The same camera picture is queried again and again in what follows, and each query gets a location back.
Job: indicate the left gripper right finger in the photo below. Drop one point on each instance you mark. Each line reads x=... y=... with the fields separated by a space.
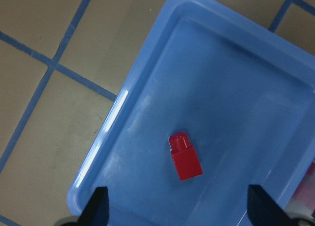
x=262 y=210

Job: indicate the blue plastic tray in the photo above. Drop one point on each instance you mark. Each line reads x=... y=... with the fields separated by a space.
x=244 y=96

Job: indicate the red block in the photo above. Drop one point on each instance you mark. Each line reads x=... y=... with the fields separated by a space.
x=184 y=156

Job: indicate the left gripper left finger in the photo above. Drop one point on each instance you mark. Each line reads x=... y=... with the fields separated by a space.
x=96 y=212

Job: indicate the clear plastic storage box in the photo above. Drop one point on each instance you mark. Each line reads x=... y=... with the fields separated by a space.
x=302 y=203

